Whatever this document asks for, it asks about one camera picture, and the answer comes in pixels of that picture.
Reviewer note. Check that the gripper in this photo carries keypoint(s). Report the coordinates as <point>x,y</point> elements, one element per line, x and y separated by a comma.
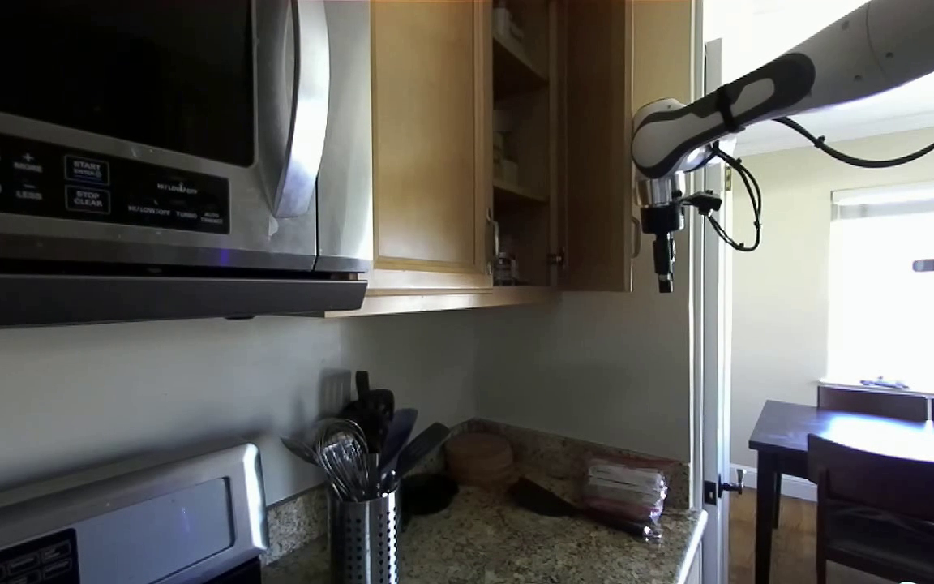
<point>661,219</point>

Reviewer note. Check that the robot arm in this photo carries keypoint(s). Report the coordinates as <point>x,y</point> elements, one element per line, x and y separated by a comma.
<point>848,57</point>

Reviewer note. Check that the open wooden cupboard door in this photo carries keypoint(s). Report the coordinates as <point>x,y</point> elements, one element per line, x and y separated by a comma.
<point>597,146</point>

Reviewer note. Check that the white room door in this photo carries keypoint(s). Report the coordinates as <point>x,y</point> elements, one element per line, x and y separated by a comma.
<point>714,365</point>

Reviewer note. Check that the closed wooden cupboard door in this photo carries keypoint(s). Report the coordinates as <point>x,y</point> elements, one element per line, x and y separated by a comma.
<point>426,146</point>

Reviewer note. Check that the door knob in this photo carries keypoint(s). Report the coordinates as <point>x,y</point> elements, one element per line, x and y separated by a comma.
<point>730,487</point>

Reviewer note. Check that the microwave door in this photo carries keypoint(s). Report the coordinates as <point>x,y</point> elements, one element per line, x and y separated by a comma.
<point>110,122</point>

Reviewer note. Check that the small jar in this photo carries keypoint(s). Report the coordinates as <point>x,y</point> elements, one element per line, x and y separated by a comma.
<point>505,269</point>

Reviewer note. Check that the window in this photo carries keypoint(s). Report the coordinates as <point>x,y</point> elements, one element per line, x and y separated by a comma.
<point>897,308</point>

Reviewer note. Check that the dark wooden dining table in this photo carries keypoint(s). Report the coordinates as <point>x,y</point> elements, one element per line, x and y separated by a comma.
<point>799,434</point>

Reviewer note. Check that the clear plastic bag package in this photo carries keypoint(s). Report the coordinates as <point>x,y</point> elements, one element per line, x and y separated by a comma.
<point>625,495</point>

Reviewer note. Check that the black flat utensil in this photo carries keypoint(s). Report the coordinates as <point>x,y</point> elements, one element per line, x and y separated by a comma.
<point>541,496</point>

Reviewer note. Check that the black slotted spatula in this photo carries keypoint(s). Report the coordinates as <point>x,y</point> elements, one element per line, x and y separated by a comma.
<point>422,444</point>

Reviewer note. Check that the dark blue spoon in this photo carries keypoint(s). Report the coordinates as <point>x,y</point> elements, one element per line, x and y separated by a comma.
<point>398,434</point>

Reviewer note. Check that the black kitchen utensils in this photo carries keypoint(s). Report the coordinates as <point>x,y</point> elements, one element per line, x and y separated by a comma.
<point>374,410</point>

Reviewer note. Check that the black bowl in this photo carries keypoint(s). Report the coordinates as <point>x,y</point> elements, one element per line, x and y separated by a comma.
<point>428,493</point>

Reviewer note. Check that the silver slotted turner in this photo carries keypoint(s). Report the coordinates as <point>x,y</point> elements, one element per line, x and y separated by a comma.
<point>336,393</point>

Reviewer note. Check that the steel whisk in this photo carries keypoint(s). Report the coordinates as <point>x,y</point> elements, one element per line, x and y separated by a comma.
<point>344,458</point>

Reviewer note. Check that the steel ladle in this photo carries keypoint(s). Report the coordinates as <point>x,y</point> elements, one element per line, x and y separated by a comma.
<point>298,450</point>

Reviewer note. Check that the perforated steel utensil holder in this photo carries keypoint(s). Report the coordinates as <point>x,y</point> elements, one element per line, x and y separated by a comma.
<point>363,539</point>

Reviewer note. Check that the stainless steel microwave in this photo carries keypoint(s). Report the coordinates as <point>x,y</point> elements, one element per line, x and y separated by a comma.
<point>151,203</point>

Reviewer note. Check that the stainless steel stove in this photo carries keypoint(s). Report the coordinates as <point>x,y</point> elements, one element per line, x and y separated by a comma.
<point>126,519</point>

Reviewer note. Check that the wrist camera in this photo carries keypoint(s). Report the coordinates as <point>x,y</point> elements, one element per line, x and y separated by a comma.
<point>702,200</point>

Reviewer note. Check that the wooden wall cupboard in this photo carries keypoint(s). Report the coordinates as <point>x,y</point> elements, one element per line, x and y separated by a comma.
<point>426,162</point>

